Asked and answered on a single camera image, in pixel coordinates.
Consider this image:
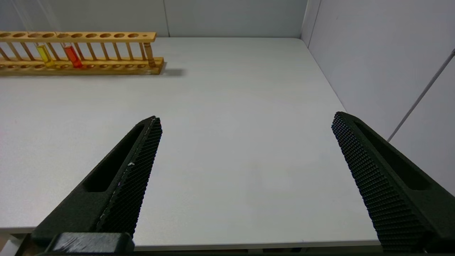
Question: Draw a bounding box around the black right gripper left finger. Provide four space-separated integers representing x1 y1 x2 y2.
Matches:
31 116 163 251

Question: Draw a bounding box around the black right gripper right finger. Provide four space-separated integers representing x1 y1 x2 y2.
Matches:
331 111 455 251

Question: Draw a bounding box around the wooden test tube rack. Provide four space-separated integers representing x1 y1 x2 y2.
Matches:
0 31 165 76

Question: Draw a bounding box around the test tube with red pigment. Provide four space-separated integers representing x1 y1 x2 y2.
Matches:
36 0 84 69

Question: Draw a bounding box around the test tube with yellow pigment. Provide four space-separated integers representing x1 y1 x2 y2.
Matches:
11 0 55 68

